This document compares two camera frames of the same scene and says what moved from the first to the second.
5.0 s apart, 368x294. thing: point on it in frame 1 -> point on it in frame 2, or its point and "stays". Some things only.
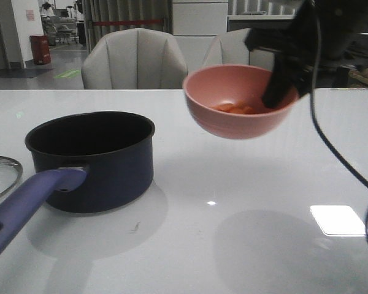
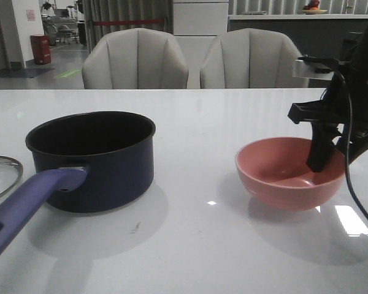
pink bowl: [226, 100] -> [274, 171]
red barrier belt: [126, 22] stays
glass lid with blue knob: [3, 174] stays
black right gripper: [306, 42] -> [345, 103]
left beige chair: [134, 59] stays
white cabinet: [196, 22] stays
